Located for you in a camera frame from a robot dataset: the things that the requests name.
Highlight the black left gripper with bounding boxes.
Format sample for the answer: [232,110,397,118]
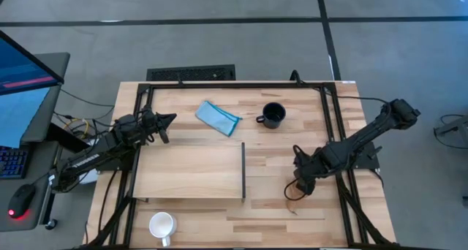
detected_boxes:
[138,105,178,145]

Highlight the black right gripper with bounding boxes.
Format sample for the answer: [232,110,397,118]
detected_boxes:
[292,144,332,197]

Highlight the wooden cup with handle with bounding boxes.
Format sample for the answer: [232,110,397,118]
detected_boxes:
[284,177,310,216]

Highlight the light blue cloth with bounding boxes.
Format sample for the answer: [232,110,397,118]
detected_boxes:
[195,100,244,138]

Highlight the dark blue enamel mug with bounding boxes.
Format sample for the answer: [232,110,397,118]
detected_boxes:
[255,102,287,130]

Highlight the white ceramic mug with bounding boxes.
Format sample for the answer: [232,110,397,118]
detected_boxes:
[148,211,178,248]

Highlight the wooden shelf with black legs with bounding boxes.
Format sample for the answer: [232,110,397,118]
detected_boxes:
[132,142,247,204]

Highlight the grey computer desk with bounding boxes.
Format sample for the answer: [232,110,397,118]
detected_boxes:
[0,52,71,233]

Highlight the computer monitor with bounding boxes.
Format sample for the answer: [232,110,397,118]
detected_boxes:
[0,29,66,149]

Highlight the black backlit keyboard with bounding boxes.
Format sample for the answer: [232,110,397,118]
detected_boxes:
[0,145,29,181]

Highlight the black computer mouse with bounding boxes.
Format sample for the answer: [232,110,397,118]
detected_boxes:
[7,183,37,220]

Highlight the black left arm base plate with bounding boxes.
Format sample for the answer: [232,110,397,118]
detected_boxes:
[95,158,137,173]

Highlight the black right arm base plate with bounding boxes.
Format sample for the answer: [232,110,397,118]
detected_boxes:
[343,140,381,171]

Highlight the black aluminium table frame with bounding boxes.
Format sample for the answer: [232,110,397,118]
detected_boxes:
[86,80,398,250]

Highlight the yellow cable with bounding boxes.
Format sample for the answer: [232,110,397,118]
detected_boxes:
[62,117,91,140]

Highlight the thin black cable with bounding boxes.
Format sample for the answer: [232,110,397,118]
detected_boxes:
[331,91,390,107]
[59,88,116,109]

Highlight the black looped cable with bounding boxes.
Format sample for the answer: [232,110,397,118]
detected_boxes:
[289,69,305,86]

